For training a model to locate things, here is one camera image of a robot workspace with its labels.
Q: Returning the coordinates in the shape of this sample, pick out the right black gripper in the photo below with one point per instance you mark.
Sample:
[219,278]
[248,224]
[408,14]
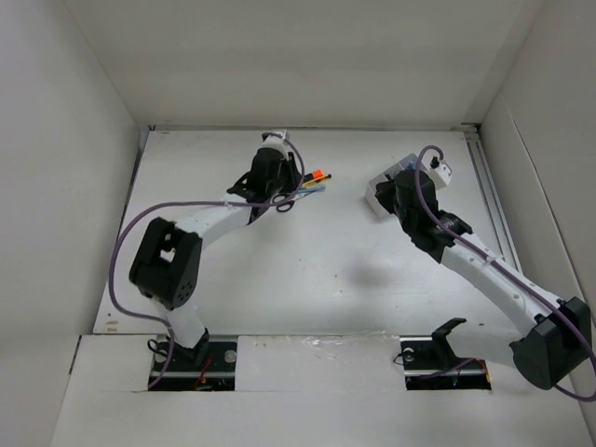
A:
[384,194]

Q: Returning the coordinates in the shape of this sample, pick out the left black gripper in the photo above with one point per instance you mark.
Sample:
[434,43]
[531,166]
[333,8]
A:
[293,176]

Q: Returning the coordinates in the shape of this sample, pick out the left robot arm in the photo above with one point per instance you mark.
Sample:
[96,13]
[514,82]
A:
[166,265]

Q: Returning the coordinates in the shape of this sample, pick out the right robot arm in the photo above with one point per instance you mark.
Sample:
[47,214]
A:
[550,336]

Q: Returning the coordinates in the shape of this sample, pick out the orange cap highlighter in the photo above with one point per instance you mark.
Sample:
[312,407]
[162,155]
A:
[313,176]

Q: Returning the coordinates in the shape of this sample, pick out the yellow utility knife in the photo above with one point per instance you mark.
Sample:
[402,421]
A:
[317,180]

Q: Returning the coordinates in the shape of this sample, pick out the black handled scissors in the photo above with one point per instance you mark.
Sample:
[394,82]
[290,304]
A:
[284,202]

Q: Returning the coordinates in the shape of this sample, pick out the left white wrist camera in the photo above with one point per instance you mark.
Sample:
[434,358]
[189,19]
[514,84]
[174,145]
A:
[276,139]

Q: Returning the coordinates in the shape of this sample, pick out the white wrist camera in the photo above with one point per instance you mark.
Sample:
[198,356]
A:
[439,173]
[276,139]

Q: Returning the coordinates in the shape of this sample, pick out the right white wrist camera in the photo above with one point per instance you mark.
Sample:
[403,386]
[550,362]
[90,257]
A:
[439,173]

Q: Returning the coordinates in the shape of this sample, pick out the aluminium side rail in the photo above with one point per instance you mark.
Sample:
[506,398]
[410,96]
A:
[476,199]

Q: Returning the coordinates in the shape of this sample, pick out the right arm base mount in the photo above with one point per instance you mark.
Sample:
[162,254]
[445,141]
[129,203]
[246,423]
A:
[430,364]

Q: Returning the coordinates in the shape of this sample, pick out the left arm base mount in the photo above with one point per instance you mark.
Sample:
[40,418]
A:
[210,367]

